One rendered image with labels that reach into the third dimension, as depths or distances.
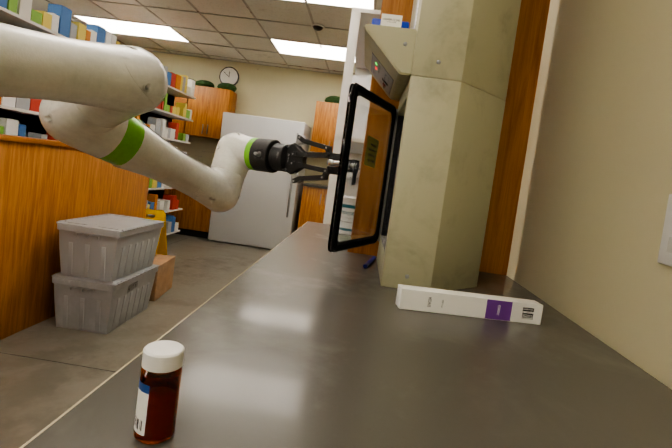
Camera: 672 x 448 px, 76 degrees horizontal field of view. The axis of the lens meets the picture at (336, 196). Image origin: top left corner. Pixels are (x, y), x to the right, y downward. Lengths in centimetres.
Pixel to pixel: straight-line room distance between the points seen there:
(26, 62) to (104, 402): 46
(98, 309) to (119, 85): 237
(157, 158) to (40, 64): 40
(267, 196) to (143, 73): 520
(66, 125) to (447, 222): 80
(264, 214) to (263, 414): 560
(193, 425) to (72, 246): 269
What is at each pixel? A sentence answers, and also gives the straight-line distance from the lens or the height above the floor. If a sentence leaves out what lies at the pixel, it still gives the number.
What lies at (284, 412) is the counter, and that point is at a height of 94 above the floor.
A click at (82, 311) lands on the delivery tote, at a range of 315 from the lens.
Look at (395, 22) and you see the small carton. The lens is 112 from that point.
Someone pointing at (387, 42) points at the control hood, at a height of 147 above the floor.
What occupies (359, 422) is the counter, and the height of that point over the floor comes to 94.
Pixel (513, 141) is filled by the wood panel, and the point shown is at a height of 134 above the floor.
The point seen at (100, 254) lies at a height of 49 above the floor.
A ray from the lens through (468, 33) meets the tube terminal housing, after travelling 104.
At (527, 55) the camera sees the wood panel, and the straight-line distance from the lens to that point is 146.
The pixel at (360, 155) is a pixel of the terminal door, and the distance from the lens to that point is 108.
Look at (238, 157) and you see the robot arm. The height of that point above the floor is 118.
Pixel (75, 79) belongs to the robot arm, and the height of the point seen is 126.
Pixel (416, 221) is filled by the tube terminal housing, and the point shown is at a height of 109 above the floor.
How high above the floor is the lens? 118
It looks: 3 degrees down
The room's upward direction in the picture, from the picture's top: 8 degrees clockwise
